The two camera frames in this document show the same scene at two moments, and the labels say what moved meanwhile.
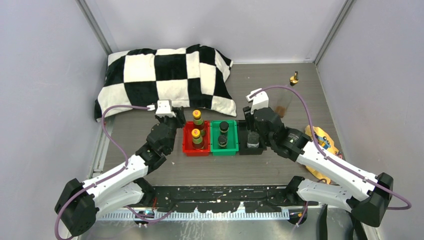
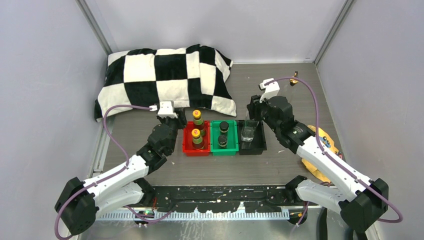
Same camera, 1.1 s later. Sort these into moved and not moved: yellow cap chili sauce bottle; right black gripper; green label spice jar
Moved: right black gripper
Not moved: yellow cap chili sauce bottle; green label spice jar
